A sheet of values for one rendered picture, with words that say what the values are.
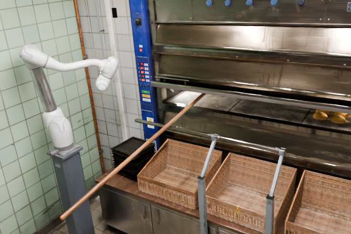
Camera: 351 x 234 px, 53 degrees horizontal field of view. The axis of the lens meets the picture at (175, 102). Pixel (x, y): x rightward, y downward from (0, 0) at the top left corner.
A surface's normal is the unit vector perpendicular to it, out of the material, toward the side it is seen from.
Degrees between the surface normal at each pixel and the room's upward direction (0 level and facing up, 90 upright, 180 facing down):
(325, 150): 70
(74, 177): 90
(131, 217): 90
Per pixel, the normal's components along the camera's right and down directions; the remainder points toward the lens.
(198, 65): -0.53, 0.00
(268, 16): -0.54, 0.33
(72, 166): 0.83, 0.14
